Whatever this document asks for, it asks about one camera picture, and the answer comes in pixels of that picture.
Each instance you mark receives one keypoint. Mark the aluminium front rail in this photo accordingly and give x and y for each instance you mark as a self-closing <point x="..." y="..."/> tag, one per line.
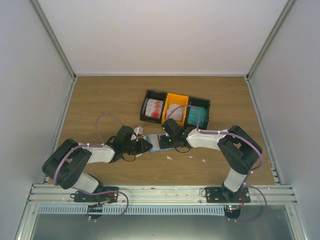
<point x="167" y="195"/>

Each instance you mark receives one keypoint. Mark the red white cards stack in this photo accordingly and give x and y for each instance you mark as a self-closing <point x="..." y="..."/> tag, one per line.
<point x="153" y="108"/>

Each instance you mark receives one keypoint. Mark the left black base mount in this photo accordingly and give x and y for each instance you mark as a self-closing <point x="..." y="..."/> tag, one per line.
<point x="106" y="194"/>

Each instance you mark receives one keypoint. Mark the black bin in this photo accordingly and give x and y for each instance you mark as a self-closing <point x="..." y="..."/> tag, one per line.
<point x="153" y="95"/>
<point x="201" y="106"/>

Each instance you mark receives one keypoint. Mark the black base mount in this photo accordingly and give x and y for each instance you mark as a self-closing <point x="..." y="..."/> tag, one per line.
<point x="106" y="194"/>
<point x="219" y="195"/>

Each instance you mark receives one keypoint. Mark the blue card holder wallet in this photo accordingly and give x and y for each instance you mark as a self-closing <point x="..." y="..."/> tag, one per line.
<point x="156" y="151"/>

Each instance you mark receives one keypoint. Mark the white red cards pile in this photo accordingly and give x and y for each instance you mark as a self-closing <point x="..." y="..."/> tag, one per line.
<point x="175" y="112"/>

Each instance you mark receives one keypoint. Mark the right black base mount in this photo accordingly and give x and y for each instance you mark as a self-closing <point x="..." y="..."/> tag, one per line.
<point x="219" y="195"/>

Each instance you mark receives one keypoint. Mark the left black bin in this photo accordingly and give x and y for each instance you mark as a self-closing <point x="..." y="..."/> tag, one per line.
<point x="153" y="95"/>

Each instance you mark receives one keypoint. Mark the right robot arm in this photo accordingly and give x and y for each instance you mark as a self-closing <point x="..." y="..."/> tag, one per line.
<point x="241" y="152"/>

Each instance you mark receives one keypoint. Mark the teal cards stack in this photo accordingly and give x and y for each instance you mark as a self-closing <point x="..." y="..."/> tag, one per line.
<point x="194" y="114"/>

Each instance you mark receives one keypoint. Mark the white magnetic stripe card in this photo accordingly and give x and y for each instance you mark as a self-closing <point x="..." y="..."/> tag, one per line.
<point x="154" y="139"/>

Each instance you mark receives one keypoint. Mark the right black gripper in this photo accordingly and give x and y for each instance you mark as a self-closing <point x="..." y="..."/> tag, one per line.
<point x="164" y="144"/>

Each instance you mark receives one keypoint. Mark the yellow bin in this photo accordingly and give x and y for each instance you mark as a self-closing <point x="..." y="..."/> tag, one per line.
<point x="181" y="100"/>

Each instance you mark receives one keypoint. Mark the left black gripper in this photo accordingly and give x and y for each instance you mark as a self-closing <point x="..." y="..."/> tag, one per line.
<point x="142" y="142"/>

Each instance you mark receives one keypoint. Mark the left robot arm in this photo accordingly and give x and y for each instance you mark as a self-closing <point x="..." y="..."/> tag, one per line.
<point x="67" y="164"/>

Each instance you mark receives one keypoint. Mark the right black bin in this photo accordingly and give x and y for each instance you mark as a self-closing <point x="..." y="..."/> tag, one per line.
<point x="201" y="106"/>

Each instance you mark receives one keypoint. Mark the grey slotted cable duct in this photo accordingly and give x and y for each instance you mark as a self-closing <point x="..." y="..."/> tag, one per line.
<point x="135" y="210"/>

